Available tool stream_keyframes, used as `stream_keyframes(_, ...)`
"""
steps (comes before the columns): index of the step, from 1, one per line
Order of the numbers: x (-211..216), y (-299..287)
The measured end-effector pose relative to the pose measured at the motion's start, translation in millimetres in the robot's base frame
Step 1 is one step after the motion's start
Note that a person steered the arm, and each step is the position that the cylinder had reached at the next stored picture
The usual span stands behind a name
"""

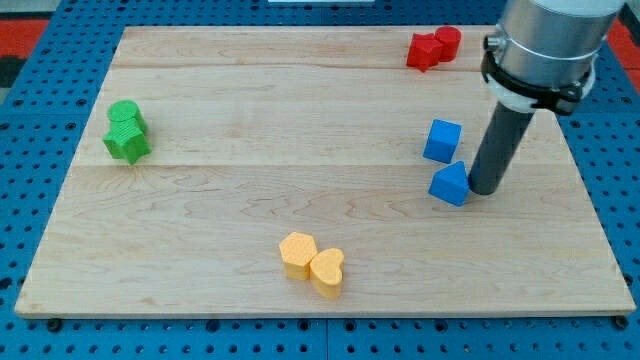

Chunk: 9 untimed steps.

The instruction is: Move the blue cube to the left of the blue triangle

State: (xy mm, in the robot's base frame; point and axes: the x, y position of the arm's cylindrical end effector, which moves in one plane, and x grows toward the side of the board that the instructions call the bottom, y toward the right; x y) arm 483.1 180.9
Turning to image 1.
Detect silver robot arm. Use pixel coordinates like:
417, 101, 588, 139
481, 0, 624, 116

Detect blue triangle block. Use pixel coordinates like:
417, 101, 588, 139
428, 161, 469, 207

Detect blue cube block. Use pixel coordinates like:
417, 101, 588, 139
423, 119, 462, 163

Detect yellow hexagon block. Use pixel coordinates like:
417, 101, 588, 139
279, 232, 318, 281

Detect yellow heart block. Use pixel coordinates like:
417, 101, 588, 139
309, 248, 345, 299

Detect wooden board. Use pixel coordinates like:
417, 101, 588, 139
15, 26, 636, 319

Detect red star block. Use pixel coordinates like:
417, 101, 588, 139
406, 33, 443, 72

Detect red cylinder block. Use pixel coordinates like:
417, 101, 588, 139
435, 26, 462, 62

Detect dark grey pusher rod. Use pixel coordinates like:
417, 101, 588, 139
468, 102, 533, 195

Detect green star block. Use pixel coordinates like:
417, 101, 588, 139
103, 118, 151, 165

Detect green cylinder block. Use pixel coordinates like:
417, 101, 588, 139
107, 100, 147, 133

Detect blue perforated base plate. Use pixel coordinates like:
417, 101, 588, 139
1, 0, 639, 359

